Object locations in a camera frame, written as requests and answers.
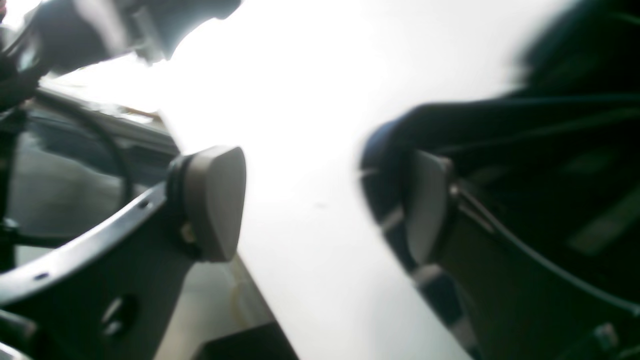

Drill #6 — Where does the navy white striped T-shirt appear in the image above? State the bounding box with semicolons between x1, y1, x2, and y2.
360;0;640;360

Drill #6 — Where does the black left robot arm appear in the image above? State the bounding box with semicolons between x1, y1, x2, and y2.
1;0;242;75

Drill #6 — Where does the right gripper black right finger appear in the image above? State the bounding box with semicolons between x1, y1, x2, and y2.
402;150;639;360

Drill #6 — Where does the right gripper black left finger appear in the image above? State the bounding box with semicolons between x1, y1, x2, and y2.
0;146;247;360

